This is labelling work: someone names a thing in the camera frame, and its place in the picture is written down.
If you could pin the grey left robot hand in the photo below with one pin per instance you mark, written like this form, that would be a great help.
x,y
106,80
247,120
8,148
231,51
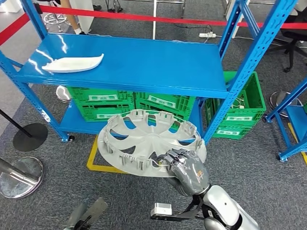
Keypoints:
x,y
76,212

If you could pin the grey plastic wheel hubcap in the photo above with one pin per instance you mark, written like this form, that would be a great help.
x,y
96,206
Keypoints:
x,y
144,139

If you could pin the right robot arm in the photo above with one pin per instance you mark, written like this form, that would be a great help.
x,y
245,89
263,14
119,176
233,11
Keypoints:
x,y
220,203

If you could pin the white elongated plastic part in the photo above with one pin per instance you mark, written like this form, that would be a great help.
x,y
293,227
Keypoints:
x,y
72,65

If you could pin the blue metal shelf rack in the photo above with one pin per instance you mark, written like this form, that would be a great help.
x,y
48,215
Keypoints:
x,y
144,63
297,120

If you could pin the black stanchion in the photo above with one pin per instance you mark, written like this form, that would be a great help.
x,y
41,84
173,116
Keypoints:
x,y
29,138

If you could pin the chrome round base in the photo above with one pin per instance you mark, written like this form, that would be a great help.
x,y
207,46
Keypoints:
x,y
63,95
278,98

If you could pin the chrome stool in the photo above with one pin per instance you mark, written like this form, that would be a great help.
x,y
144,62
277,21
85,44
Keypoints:
x,y
54,19

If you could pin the white panel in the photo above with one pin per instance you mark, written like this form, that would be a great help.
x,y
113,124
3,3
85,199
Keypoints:
x,y
84,16

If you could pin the red barrier belt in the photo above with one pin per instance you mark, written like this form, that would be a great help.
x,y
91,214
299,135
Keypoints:
x,y
168,19
12,30

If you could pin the white power strip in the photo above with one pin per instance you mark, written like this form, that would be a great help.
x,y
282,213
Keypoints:
x,y
207,35

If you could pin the green open plastic crate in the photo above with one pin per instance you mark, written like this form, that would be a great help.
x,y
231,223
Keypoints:
x,y
254,95

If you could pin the black office chair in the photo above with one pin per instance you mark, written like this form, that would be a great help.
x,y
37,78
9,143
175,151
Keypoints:
x,y
291,54

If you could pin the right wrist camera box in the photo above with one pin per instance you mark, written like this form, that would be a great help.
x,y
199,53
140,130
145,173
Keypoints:
x,y
162,209

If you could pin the black right camera bracket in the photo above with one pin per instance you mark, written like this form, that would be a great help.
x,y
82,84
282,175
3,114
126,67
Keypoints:
x,y
168,218

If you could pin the white post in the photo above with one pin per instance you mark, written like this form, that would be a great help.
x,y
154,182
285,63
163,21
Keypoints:
x,y
154,19

